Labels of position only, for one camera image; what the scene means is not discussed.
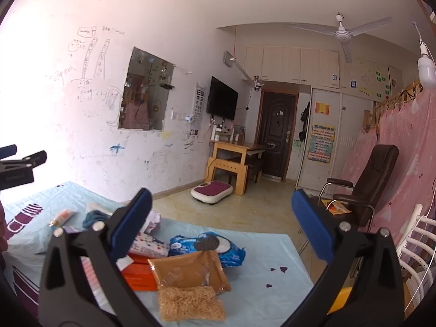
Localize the brown plastic wrapper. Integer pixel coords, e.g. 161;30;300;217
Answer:
148;249;232;295

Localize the white purple vibration plate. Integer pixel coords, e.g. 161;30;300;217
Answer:
190;181;234;206

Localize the white ceiling fan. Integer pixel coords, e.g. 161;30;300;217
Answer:
285;13;393;64

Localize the pink curtain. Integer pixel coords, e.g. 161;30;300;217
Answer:
335;87;436;247

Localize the wooden table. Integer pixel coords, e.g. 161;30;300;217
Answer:
210;141;274;197

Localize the yellow plastic bin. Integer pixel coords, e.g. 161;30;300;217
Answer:
325;286;353;316

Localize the white wardrobe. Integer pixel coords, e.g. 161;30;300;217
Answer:
296;87;376;192

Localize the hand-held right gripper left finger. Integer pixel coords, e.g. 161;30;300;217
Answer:
37;187;161;327

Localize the colourful chart poster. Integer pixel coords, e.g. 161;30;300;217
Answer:
307;123;336;164

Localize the instant noodle block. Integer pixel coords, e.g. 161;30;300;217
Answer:
157;286;227;322

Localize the white light bulb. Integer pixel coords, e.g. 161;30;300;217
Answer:
417;40;436;91

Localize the crumpled white paper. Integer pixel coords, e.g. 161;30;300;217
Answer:
145;209;163;236

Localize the dark blue cloth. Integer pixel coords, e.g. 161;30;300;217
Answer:
83;210;113;231

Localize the white wall chart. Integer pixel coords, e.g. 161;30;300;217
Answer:
192;82;207;139

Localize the white patterned carton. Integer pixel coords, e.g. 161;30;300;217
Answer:
129;231;171;258

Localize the orange cardboard box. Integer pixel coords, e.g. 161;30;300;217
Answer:
116;254;161;292

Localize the dark hanging bag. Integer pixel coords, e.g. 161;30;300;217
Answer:
299;101;311;142

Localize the blue cookie packet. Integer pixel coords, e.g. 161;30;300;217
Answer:
168;232;246;269

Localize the brown leather armchair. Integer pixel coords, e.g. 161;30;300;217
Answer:
298;144;400;235

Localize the white slatted chair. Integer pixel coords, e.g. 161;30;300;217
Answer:
394;204;436;316

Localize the wall mirror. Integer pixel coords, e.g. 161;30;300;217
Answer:
118;47;176;132

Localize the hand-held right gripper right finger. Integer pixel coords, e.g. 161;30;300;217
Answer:
282;189;405;327

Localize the light blue printed tablecloth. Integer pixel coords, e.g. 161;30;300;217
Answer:
0;181;314;327

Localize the black wall television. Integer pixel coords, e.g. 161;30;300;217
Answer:
206;76;239;122

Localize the dark brown door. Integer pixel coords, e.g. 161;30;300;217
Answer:
257;89;299;182

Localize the yellow book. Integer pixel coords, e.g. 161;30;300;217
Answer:
320;199;352;215

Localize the white cream tube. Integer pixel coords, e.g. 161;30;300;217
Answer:
48;209;77;228

